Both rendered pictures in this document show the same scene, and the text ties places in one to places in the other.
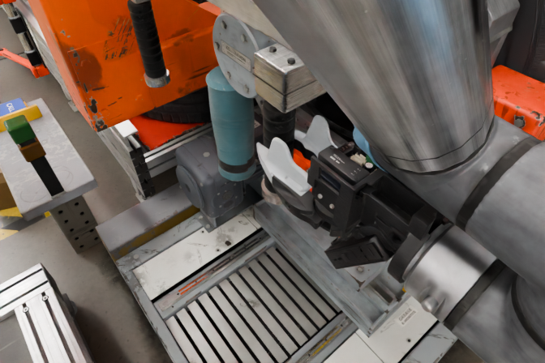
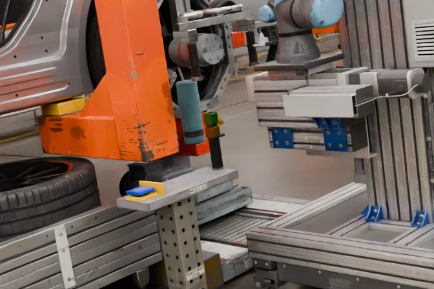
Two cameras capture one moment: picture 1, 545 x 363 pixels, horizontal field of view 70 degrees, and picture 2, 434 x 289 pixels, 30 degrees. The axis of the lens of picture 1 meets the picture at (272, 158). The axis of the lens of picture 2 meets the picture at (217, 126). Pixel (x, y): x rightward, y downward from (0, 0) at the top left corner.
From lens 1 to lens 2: 348 cm
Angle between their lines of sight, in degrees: 87
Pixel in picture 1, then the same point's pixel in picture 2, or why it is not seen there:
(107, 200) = not seen: outside the picture
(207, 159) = (173, 168)
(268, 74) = (250, 21)
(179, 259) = (214, 249)
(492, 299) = not seen: hidden behind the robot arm
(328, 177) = (270, 29)
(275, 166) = (261, 41)
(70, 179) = (207, 169)
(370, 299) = (235, 190)
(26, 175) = (206, 177)
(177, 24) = not seen: hidden behind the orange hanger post
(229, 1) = (227, 18)
